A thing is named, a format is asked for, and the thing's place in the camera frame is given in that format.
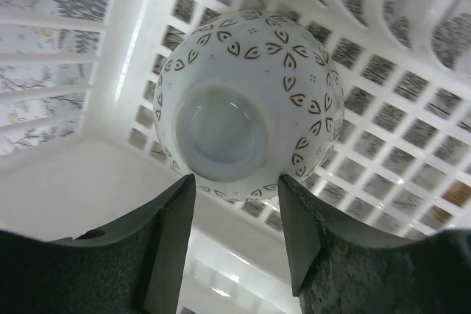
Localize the white plastic dish rack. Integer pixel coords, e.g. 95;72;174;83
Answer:
1;0;470;313

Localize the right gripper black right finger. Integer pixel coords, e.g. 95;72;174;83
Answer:
278;175;470;313

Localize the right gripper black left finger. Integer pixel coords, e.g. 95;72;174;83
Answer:
1;175;196;313

